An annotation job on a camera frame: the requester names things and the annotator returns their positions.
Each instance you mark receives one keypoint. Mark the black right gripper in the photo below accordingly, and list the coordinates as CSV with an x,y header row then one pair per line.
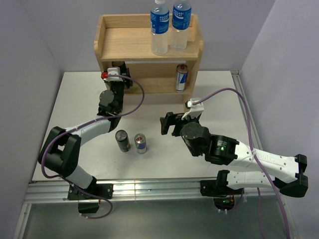
x,y
171,118

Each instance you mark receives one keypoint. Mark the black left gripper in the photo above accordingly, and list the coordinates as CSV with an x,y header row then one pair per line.
x,y
127,82

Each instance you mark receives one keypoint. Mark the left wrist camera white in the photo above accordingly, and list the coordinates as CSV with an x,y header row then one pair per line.
x,y
112,75

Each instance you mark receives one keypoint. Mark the aluminium mounting rail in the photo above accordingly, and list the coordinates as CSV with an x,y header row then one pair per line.
x,y
56,191

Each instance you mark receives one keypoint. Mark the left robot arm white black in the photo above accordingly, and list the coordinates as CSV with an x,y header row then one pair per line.
x,y
60,152

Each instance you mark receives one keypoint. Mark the wooden two-tier shelf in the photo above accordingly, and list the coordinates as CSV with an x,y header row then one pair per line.
x,y
127,37

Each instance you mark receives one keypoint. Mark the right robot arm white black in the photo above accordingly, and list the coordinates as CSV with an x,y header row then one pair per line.
x,y
262,169

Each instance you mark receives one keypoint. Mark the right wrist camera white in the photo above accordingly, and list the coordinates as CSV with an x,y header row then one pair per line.
x,y
194,108

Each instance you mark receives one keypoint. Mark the aluminium side rail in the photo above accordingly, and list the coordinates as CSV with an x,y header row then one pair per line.
x,y
239,87

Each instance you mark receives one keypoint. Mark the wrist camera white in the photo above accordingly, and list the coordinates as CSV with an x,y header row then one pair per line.
x,y
112,75
194,108

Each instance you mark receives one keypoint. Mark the black gold can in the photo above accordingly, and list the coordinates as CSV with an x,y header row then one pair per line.
x,y
119,65
122,139

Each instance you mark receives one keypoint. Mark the Pocari Sweat bottle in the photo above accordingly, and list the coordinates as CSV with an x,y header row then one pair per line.
x,y
159,19
181,16

